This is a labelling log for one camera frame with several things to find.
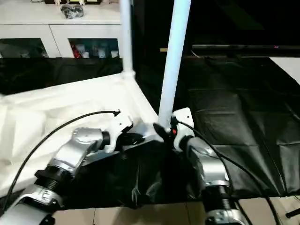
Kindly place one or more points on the white plastic table leg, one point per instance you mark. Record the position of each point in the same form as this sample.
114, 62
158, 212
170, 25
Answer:
126, 35
174, 56

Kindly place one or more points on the black work mat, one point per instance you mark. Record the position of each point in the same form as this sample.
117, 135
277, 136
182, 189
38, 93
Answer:
243, 108

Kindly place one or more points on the small yellow tag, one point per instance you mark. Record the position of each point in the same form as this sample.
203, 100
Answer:
164, 49

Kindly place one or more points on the white plastic table top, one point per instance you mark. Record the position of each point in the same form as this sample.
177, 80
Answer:
47, 108

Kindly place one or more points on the dark low shelf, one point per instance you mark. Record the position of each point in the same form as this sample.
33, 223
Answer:
243, 47

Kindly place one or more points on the white cabinet with glass doors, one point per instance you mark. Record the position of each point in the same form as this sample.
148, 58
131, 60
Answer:
61, 28

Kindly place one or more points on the shiny ornament on cabinet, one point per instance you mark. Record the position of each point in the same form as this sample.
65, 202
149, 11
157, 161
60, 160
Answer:
71, 10

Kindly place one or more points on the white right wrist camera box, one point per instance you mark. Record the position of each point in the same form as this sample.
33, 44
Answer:
183, 124

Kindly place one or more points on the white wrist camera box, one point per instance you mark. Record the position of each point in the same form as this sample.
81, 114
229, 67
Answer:
183, 124
119, 129

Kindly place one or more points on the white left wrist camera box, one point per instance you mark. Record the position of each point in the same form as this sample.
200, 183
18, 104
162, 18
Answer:
119, 129

